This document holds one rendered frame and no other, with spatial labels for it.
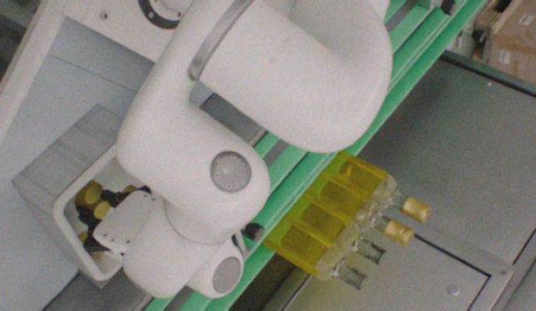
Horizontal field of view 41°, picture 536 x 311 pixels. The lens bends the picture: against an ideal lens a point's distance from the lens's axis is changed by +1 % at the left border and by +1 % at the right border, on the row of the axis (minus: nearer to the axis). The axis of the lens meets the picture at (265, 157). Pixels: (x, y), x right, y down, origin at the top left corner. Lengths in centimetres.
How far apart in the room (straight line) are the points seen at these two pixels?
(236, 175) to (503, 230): 96
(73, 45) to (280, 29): 51
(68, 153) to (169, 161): 46
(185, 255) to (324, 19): 29
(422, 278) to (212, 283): 57
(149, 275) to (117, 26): 36
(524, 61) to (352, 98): 452
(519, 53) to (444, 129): 343
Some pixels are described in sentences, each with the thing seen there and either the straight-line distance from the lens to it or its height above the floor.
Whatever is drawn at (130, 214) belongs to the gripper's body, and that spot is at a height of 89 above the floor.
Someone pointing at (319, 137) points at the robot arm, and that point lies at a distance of 57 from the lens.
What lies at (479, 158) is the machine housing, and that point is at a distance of 160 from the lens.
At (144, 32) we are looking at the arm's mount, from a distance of 103.
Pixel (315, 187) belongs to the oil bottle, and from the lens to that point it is 131.
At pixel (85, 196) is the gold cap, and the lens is 109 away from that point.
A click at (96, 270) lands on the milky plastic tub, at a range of 115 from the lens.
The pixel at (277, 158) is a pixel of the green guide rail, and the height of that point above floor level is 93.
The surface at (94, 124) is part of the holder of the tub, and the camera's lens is 108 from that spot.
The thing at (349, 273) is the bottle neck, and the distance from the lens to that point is 124.
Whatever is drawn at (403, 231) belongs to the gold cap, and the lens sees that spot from 127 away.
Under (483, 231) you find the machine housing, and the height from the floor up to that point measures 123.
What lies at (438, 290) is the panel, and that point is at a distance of 138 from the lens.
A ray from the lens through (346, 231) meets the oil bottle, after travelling 126.
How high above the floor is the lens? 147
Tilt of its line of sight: 27 degrees down
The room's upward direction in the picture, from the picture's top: 119 degrees clockwise
